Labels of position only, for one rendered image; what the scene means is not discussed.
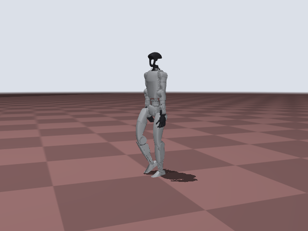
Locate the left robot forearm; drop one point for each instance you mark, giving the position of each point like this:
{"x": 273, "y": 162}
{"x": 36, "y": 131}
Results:
{"x": 163, "y": 102}

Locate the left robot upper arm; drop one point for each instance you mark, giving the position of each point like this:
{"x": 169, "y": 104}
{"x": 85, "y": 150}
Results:
{"x": 163, "y": 79}

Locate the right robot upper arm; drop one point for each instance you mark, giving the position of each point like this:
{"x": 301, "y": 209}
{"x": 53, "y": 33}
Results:
{"x": 145, "y": 91}

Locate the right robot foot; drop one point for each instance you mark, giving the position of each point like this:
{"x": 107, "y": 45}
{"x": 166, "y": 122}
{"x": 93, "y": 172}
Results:
{"x": 150, "y": 167}

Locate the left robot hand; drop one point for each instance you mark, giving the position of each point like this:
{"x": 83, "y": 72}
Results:
{"x": 162, "y": 120}

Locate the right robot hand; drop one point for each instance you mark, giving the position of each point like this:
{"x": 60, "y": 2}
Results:
{"x": 151, "y": 119}

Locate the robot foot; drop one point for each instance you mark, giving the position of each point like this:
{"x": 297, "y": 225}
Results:
{"x": 158, "y": 173}
{"x": 150, "y": 167}

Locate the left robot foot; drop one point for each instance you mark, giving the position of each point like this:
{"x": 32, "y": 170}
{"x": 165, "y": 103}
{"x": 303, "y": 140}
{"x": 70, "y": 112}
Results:
{"x": 158, "y": 173}

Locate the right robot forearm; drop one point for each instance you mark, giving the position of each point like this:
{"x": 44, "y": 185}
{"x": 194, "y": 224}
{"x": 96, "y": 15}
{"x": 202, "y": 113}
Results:
{"x": 147, "y": 100}

